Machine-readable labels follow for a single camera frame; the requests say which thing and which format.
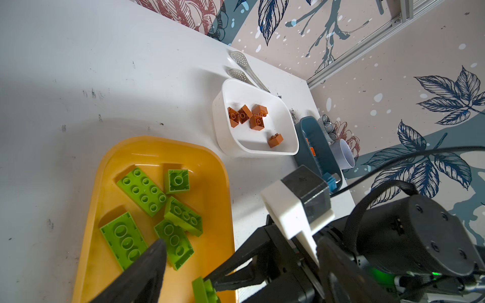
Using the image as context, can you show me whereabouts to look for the green 2x3 lego top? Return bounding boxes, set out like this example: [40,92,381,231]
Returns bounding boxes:
[154,220,195,271]

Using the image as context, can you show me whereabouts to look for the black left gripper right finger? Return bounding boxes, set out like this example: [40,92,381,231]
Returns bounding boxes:
[317,238,398,302]

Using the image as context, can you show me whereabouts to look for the metal tongs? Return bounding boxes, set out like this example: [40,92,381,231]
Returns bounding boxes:
[227,51,270,93]

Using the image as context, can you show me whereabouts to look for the yellow plastic bin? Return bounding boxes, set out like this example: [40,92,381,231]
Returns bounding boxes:
[73,136,234,302]

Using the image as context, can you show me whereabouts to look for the green 2x4 lego bottom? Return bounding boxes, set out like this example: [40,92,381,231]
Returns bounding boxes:
[192,277,221,303]

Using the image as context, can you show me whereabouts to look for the green 2x3 lego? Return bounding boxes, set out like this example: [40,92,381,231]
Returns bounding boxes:
[100,212,148,271]
[154,220,195,271]

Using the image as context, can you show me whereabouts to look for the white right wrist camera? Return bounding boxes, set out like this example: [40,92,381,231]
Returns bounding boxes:
[261,165,335,266]

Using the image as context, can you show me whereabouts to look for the teal plastic bin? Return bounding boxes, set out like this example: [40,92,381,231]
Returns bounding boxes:
[294,116,342,192]

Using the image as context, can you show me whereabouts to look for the lavender plastic bowl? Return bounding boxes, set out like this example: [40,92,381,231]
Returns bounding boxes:
[330,139,356,170]

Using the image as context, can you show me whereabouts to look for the dark patterned ceramic bowl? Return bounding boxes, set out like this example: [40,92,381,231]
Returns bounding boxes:
[318,115,337,144]

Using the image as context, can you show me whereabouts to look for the green 2x4 lego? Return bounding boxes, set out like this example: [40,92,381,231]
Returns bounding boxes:
[116,167,168,217]
[164,197,203,237]
[192,277,221,303]

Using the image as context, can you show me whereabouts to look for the white plastic bin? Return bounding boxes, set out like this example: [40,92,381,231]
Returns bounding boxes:
[212,79,299,158]

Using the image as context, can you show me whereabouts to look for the brown 2x2 lego top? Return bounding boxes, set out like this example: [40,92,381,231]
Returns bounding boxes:
[251,105,269,117]

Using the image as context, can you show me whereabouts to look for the brown 2x2 lego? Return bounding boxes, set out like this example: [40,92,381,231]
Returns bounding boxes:
[238,105,253,124]
[268,133,284,148]
[251,105,269,117]

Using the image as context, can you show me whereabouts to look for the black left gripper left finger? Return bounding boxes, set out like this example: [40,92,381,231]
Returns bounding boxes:
[92,239,167,302]

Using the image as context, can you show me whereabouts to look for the green 2x2 lego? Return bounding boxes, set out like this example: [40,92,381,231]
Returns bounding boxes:
[164,169,190,194]

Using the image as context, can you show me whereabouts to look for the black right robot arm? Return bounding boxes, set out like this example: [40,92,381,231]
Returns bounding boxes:
[193,166,484,302]

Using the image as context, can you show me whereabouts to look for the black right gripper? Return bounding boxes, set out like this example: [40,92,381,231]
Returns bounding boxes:
[204,224,325,302]

